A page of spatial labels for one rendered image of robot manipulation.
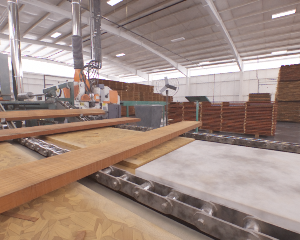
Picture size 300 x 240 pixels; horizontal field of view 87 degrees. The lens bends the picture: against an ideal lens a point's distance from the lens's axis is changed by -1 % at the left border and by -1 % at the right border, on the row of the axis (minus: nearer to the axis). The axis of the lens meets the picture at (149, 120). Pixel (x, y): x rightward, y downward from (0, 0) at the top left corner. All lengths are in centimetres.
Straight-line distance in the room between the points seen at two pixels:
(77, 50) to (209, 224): 621
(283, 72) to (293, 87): 97
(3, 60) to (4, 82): 62
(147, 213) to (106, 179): 14
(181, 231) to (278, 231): 13
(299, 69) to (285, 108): 206
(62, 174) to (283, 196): 45
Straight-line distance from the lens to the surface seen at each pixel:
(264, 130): 582
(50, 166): 44
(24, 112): 170
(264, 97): 1134
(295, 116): 1131
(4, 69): 638
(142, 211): 35
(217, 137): 91
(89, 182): 47
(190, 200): 34
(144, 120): 488
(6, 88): 632
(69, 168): 41
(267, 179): 51
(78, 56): 627
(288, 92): 1131
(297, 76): 1135
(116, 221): 31
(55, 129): 107
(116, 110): 668
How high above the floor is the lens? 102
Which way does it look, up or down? 6 degrees down
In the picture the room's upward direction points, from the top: straight up
